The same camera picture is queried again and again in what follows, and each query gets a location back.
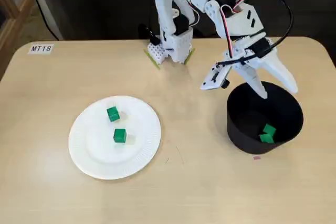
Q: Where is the white MT18 label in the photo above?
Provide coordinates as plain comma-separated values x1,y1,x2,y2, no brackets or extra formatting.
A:
28,44,54,55

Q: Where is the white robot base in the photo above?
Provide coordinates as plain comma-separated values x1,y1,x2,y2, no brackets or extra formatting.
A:
148,28,194,65

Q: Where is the grey metal frame post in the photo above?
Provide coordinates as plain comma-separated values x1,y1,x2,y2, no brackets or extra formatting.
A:
31,0,64,41

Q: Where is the wooden shelf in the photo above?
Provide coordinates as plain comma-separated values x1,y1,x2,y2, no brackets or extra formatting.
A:
0,0,35,59

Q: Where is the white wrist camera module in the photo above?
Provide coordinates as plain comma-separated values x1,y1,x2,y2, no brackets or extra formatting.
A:
199,62,232,91

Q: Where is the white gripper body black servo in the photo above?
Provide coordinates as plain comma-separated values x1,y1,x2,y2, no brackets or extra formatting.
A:
223,34,275,70

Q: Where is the black pot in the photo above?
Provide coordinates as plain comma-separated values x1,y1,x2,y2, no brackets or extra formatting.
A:
226,80,305,155

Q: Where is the thin black cable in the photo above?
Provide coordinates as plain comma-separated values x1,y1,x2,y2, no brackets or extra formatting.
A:
20,0,60,40

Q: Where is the green block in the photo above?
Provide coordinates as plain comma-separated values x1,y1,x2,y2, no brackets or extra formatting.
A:
106,106,121,123
113,128,128,144
263,123,277,137
259,133,275,145

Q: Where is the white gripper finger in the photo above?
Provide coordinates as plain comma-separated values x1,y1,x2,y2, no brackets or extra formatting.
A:
259,50,299,94
232,61,268,100

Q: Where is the red servo wire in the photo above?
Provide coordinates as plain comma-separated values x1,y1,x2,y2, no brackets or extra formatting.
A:
220,0,256,58

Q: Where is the white paper plate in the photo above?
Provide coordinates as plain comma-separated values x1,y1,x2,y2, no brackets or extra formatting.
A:
68,95,162,180

